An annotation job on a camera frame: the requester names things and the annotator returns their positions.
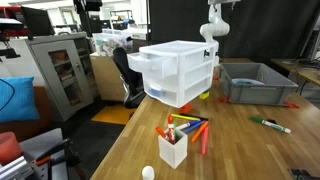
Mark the orange sofa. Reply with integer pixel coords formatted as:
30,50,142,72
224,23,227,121
0,85,54,143

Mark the white blue disc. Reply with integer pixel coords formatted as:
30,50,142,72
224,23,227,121
231,77,266,86

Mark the grey metal cabinet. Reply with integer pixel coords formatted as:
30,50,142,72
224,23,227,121
24,32,101,123

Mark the blue cushion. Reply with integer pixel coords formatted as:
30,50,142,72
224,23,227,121
0,76,40,124

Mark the yellow marker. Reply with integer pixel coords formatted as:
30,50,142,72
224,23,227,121
170,113,202,122

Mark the white stationery holder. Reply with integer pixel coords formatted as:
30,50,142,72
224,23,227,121
157,128,189,170

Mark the black curtain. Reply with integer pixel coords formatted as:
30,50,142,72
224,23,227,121
148,0,320,64

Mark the white plastic drawer unit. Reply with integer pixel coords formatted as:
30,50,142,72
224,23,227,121
127,39,215,109

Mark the yellow toy block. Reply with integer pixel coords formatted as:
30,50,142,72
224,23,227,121
199,90,211,100

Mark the orange toy block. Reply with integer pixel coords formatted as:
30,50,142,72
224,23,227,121
179,103,193,115

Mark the clear plastic storage box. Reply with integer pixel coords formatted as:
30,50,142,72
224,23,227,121
93,31,134,58

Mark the pink marker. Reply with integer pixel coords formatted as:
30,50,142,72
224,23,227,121
200,125,210,156

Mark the light wooden cabinet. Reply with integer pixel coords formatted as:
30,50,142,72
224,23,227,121
89,53,126,103

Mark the grey metal cart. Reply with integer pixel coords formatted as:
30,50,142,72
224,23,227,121
0,128,69,180

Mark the blue plastic item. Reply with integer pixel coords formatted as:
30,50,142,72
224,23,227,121
146,87,163,100

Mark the black marker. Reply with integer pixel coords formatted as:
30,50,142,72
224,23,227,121
179,112,210,122

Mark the black office chair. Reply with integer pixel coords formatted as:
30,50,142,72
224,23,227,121
112,47,148,109

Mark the grey plastic bin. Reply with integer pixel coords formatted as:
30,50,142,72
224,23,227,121
218,62,299,106

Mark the red marker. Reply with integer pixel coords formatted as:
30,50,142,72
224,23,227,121
167,115,177,145

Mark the red plastic cup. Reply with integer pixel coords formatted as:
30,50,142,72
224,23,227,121
0,131,23,165

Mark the yellow floor mat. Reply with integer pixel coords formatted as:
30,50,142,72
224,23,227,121
90,103,138,126

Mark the orange marker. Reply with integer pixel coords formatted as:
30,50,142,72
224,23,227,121
155,125,169,141
190,120,210,144

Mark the small white cup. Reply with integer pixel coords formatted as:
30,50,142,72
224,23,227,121
141,165,156,180

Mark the wooden side table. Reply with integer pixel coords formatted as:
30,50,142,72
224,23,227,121
269,58,320,88

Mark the black mount piece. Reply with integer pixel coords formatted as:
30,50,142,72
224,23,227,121
288,168,316,180

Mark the blue white marker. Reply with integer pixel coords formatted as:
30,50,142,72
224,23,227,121
174,120,201,131

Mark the black monitor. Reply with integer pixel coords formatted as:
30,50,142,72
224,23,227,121
21,6,56,38

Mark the green white marker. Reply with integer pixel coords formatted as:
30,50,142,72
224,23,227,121
248,115,292,135

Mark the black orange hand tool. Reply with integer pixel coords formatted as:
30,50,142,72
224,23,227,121
34,138,73,168

